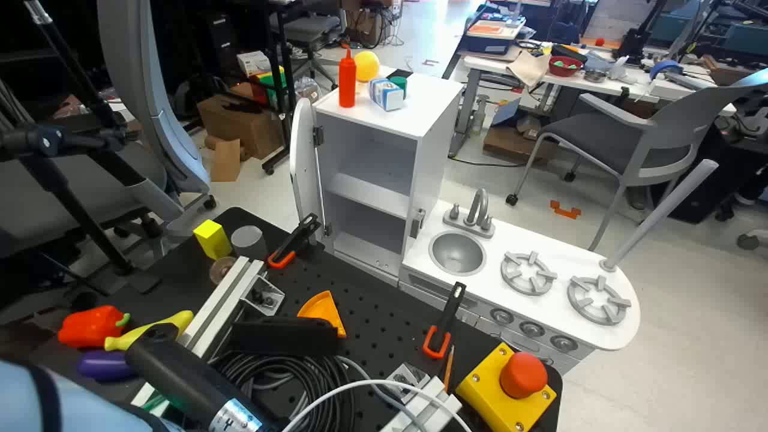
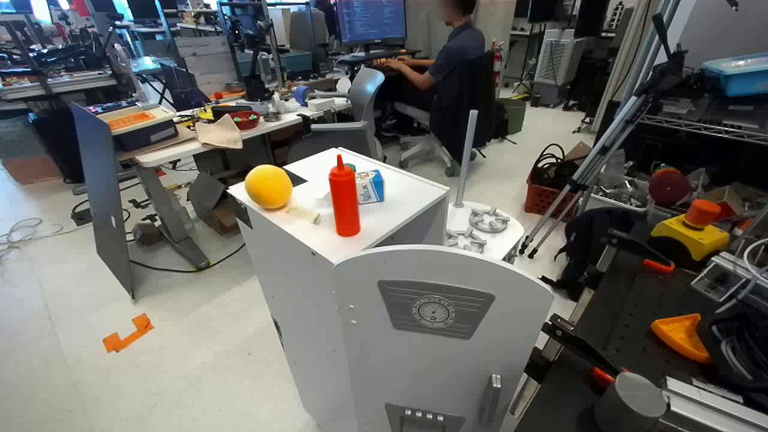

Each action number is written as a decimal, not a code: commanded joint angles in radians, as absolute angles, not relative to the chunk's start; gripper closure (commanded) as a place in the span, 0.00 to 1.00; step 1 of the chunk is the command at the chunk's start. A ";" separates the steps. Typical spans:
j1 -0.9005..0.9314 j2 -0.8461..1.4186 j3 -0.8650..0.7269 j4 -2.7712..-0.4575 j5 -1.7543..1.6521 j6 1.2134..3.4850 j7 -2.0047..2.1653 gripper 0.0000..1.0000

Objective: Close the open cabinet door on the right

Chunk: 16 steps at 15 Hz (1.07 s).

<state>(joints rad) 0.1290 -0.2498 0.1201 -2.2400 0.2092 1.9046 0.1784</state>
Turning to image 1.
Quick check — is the black orange bar clamp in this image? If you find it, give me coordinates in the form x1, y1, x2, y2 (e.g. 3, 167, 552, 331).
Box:
266, 211, 325, 274
421, 280, 469, 366

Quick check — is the black tripod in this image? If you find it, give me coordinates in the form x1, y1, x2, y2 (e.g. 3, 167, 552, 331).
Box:
0, 0, 187, 280

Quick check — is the grey toy stove knob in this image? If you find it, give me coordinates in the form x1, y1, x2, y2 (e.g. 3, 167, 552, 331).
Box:
517, 317, 548, 341
548, 331, 582, 355
487, 306, 517, 330

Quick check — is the yellow block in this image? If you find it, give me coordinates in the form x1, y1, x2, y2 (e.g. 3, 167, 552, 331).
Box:
193, 220, 234, 263

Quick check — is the orange toy vegetable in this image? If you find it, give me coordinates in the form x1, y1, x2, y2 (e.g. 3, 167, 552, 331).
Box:
55, 302, 132, 350

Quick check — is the red bowl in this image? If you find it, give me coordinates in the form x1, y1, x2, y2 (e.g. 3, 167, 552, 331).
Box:
548, 52, 588, 79

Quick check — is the light blue robot base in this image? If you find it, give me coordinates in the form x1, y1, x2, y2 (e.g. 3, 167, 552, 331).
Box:
0, 359, 175, 432

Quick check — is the small white blue box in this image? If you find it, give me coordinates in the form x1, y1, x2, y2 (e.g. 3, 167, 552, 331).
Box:
368, 78, 409, 113

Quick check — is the black foam pad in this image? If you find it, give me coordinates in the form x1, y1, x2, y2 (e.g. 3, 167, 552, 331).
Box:
227, 317, 344, 361

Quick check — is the orange clip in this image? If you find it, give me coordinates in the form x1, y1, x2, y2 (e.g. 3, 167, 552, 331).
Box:
548, 198, 583, 221

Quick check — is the aluminium extrusion bar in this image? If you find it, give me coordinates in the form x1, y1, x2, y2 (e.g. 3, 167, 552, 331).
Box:
181, 256, 269, 361

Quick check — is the black cylinder connector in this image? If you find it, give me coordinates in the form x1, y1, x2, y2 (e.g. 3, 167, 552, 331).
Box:
125, 324, 269, 432

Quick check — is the grey office chair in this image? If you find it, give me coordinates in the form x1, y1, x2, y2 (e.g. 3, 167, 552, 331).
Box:
504, 66, 768, 256

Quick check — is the purple toy eggplant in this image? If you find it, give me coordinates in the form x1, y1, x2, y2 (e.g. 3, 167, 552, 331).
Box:
77, 349, 139, 385

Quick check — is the white toy kitchen unit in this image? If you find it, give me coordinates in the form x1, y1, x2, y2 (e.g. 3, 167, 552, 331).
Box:
311, 71, 643, 374

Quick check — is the small teal box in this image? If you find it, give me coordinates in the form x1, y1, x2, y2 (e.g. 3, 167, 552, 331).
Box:
385, 67, 416, 101

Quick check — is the yellow toy ball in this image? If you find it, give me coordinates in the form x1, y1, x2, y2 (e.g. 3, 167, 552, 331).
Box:
353, 48, 381, 86

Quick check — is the white cable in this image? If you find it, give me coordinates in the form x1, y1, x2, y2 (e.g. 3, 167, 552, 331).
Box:
282, 377, 476, 432

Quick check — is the grey toy stove burner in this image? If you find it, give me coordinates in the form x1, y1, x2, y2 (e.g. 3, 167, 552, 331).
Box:
565, 274, 633, 328
499, 251, 560, 298

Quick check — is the white curved panel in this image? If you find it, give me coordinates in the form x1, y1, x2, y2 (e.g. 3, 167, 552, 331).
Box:
95, 0, 216, 196

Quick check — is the red squeeze bottle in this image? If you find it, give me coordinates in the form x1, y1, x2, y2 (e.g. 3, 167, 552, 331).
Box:
337, 47, 361, 110

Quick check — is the yellow emergency stop box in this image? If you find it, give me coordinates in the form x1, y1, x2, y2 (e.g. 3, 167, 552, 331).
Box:
455, 341, 560, 432

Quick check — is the black coiled cable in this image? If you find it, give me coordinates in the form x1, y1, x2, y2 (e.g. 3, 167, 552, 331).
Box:
213, 350, 355, 432

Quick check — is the grey slanted post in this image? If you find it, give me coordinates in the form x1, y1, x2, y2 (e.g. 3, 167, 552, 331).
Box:
599, 156, 723, 277

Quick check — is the grey toy sink bowl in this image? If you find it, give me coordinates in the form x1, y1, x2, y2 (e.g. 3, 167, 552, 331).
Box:
428, 230, 487, 277

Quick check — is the yellow toy banana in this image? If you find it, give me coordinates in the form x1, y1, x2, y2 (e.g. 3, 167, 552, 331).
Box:
101, 308, 198, 355

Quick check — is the large cardboard box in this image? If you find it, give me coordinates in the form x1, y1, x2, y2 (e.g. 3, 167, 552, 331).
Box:
194, 82, 289, 161

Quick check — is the cluttered white table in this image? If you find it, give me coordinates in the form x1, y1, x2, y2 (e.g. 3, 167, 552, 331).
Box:
446, 31, 723, 163

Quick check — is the grey round disc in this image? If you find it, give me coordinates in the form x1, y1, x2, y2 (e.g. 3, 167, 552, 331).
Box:
229, 223, 266, 253

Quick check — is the white toy cabinet door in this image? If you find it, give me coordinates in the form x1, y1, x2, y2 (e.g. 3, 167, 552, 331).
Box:
289, 96, 326, 235

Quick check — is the orange wedge toy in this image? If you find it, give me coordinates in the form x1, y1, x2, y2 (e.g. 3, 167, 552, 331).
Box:
293, 289, 350, 341

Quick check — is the small cardboard box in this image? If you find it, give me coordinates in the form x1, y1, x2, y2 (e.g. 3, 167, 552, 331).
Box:
201, 134, 246, 186

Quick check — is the white extrusion bracket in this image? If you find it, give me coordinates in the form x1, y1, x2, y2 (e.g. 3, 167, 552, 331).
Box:
378, 374, 469, 432

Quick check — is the grey toy faucet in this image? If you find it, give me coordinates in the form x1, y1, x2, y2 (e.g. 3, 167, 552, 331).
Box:
441, 188, 497, 240

